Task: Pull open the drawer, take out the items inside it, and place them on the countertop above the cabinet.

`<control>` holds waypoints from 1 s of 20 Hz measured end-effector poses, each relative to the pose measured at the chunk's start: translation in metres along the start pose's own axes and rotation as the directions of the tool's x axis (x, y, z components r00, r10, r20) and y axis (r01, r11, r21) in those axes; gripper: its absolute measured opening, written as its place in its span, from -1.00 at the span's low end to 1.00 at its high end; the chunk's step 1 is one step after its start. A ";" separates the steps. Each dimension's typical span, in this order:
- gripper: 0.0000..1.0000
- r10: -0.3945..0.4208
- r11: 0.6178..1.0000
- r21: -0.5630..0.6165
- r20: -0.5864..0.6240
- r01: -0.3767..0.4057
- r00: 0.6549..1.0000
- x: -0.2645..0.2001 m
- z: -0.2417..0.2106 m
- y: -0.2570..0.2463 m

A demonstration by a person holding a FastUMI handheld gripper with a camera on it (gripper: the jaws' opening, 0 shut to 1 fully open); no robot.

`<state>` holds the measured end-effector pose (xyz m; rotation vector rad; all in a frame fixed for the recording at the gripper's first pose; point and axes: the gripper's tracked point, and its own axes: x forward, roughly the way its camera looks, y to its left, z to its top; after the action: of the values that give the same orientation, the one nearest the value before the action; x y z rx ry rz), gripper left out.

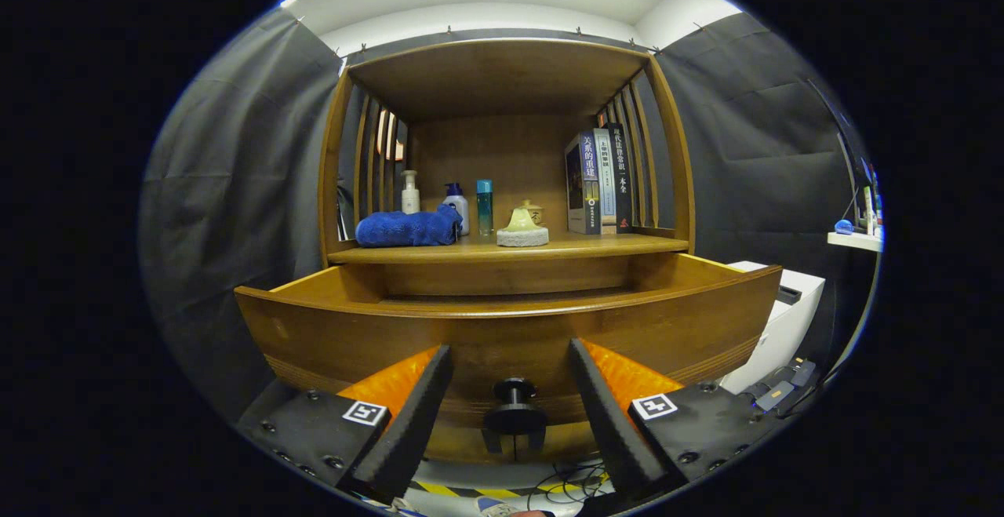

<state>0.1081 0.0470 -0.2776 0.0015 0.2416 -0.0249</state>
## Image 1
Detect white side shelf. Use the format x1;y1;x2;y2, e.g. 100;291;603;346
827;231;883;253

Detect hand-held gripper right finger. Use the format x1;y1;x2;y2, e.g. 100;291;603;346
569;337;788;502

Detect book with light spine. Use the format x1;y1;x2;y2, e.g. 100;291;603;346
592;128;618;235

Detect white bottle with blue cap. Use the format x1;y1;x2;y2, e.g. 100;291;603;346
442;182;470;236

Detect black floor cables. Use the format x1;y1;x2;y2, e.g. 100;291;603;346
526;458;617;512

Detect black power strip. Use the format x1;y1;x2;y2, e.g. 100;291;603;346
741;356;820;416

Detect book with dark cover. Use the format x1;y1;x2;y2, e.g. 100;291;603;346
565;133;603;235

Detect wooden countertop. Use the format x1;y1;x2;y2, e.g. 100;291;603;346
328;232;691;265

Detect blue towel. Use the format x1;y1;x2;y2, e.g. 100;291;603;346
355;205;464;249

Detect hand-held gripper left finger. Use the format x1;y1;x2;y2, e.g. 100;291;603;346
234;344;455;506

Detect white drawer unit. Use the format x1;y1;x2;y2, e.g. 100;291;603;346
718;260;826;395

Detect wooden cabinet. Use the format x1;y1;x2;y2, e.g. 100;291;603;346
234;37;784;467

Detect wooden drawer with black knob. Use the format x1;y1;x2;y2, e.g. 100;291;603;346
234;253;784;464

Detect book with black spine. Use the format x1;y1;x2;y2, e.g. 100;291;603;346
604;123;635;233

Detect yellow black floor tape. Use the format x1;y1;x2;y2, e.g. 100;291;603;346
412;479;613;502

